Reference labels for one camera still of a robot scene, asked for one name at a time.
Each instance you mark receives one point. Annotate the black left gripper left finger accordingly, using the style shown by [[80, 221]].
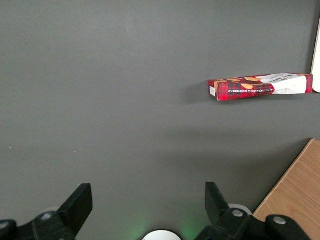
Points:
[[75, 207]]

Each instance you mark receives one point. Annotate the cream plastic tray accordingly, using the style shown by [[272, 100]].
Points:
[[316, 62]]

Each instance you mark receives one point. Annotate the red tartan cookie box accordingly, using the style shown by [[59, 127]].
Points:
[[250, 91]]

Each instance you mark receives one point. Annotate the wooden two-drawer cabinet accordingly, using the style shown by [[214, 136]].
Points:
[[295, 190]]

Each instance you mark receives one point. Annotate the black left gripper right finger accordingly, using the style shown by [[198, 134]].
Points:
[[220, 210]]

